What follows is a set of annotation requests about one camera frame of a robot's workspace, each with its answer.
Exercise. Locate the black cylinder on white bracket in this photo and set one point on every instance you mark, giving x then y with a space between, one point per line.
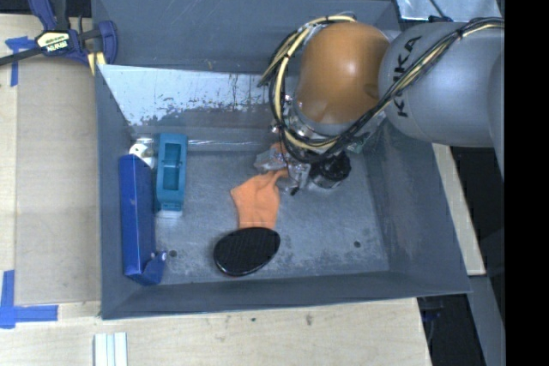
333 169

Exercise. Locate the orange cloth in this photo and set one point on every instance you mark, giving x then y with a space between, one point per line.
257 201

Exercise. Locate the grey metal bin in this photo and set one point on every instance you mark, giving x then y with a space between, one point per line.
326 227

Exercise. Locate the small white plastic piece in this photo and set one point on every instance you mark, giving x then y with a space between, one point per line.
141 151

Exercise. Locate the long blue box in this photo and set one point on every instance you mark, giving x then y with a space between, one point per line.
136 218

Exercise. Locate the teal blue rectangular holder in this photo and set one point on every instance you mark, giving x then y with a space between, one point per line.
171 171

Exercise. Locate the pale grey metal gripper finger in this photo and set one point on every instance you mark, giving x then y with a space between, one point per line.
269 161
297 179

